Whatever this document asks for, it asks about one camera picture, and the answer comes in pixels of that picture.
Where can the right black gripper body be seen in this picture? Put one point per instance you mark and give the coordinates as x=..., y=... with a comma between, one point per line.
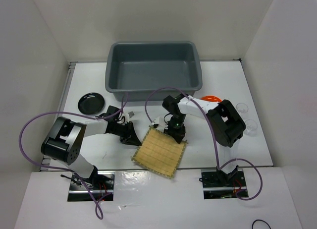
x=176, y=124

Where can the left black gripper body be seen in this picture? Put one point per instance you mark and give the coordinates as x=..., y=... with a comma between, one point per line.
x=118, y=128

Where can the woven bamboo placemat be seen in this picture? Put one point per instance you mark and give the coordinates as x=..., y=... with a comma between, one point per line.
x=159, y=153

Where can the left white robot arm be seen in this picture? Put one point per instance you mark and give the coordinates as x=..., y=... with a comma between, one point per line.
x=64, y=140

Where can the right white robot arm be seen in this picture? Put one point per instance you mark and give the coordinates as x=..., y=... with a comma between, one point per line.
x=225, y=123

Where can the grey plastic bin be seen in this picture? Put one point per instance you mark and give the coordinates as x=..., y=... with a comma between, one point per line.
x=139, y=68

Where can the black round plate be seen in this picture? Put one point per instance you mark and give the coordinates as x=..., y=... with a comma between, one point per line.
x=91, y=103

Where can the orange round plate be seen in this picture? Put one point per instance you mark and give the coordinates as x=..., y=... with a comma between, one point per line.
x=211, y=98

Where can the clear glass cup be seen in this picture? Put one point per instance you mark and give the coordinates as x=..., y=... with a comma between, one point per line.
x=251, y=127
x=242, y=108

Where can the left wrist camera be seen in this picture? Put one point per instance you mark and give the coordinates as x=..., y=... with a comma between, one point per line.
x=127, y=116

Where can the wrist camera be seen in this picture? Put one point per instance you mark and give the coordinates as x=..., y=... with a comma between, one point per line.
x=159, y=124
x=127, y=116

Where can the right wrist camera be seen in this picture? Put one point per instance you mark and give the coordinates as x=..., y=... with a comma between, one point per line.
x=159, y=124

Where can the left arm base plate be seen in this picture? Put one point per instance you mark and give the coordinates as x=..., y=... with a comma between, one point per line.
x=102, y=191

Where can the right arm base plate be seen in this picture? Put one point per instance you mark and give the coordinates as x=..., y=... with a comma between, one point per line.
x=214, y=189

